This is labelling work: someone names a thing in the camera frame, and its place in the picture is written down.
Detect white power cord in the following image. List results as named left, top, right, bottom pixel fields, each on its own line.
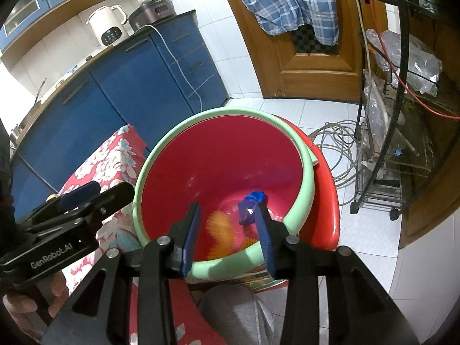
left=138, top=23, right=204, bottom=113

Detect red plastic stool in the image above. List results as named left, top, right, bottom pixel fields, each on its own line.
left=247, top=114, right=341, bottom=294

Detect grey trouser knee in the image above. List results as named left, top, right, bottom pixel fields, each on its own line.
left=198, top=285, right=276, bottom=345

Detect orange red cable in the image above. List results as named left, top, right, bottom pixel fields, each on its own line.
left=363, top=0, right=460, bottom=121

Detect dark rice cooker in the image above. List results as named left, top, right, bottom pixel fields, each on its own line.
left=128, top=0, right=176, bottom=32

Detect black wire rack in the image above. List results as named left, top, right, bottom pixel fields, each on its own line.
left=350, top=0, right=459, bottom=221

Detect wooden door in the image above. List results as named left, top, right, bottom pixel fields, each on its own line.
left=228, top=0, right=371, bottom=102

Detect blue plaid shirt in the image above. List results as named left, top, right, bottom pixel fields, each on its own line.
left=241, top=0, right=339, bottom=46

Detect steel frying pan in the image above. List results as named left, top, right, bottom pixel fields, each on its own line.
left=34, top=78, right=47, bottom=105

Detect clear plastic bags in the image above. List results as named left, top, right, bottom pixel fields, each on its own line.
left=364, top=29, right=442, bottom=98

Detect blue kitchen cabinets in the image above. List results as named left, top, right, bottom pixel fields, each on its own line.
left=12, top=11, right=228, bottom=217

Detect blue foam net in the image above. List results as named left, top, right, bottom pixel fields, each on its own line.
left=238, top=191, right=267, bottom=227

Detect person left hand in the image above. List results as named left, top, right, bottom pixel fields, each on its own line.
left=2, top=271, right=69, bottom=343

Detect yellow foam fruit net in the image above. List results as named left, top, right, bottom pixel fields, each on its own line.
left=206, top=210, right=258, bottom=260

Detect red green trash basin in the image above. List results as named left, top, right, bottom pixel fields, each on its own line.
left=132, top=107, right=320, bottom=281

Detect red floral tablecloth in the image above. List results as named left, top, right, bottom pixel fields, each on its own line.
left=58, top=125, right=225, bottom=344

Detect white electric kettle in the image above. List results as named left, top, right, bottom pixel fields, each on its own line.
left=86, top=5, right=129, bottom=48

